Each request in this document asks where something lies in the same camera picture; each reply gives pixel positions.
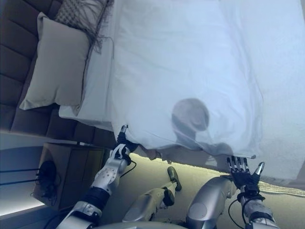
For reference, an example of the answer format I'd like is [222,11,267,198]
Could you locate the silver robot leg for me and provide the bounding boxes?
[185,175,239,224]
[122,166,183,224]

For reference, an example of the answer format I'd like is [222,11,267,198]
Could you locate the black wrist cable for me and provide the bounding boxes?
[227,188,265,225]
[119,157,138,178]

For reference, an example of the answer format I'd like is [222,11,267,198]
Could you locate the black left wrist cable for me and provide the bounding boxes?
[119,157,138,178]

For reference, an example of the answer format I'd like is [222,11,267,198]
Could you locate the silver left robot leg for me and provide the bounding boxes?
[122,166,183,224]

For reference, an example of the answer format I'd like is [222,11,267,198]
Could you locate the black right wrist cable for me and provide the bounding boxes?
[227,188,265,225]

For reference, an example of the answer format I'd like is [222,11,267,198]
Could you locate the large beige pillow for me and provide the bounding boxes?
[19,11,92,116]

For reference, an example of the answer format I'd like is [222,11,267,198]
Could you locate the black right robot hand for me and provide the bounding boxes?
[226,156,265,189]

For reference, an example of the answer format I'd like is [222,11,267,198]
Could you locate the brown upholstered bed frame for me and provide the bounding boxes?
[0,102,115,144]

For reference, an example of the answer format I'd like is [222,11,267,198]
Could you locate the woven fringed cushion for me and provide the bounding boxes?
[54,0,112,53]

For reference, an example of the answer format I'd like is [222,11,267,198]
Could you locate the brown tufted headboard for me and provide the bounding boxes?
[0,0,62,132]

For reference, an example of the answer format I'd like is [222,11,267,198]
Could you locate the white duvet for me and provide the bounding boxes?
[111,0,305,179]

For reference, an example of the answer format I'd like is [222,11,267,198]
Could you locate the silver right robot leg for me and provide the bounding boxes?
[185,175,239,224]

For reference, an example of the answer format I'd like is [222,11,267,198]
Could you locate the silver robot torso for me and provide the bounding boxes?
[95,218,248,229]

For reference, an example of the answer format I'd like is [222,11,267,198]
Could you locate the brown wooden nightstand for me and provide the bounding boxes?
[33,142,106,210]

